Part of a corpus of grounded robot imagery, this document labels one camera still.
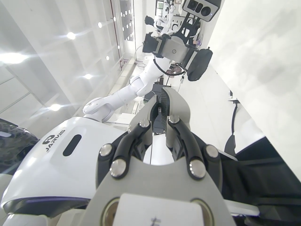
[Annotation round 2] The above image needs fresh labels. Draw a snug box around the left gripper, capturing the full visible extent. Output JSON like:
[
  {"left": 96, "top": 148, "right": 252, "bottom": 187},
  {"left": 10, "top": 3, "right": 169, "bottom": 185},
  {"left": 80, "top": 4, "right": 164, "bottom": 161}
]
[{"left": 143, "top": 33, "right": 213, "bottom": 82}]

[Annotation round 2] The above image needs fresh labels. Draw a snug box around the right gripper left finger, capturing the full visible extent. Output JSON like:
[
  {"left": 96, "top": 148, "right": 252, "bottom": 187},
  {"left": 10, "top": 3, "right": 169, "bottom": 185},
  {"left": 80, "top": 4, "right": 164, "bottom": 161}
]
[{"left": 95, "top": 94, "right": 158, "bottom": 190}]

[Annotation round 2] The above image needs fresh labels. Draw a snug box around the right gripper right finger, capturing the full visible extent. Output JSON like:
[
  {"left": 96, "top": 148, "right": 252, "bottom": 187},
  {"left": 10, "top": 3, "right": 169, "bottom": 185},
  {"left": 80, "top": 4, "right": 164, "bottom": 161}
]
[{"left": 161, "top": 87, "right": 224, "bottom": 190}]

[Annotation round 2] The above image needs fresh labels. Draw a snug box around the robot body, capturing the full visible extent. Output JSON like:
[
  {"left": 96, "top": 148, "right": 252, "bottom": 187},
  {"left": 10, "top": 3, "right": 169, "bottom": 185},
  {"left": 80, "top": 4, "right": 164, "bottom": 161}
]
[{"left": 0, "top": 116, "right": 153, "bottom": 226}]

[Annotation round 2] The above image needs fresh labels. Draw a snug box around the black cable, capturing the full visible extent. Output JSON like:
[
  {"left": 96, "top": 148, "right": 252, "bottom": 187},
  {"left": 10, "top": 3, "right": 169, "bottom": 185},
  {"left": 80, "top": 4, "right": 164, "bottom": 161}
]
[{"left": 153, "top": 58, "right": 186, "bottom": 76}]

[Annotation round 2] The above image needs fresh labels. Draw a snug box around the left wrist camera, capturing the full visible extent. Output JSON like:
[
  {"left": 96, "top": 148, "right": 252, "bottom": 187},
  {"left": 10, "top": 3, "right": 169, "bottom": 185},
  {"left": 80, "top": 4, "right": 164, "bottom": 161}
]
[{"left": 175, "top": 0, "right": 222, "bottom": 48}]

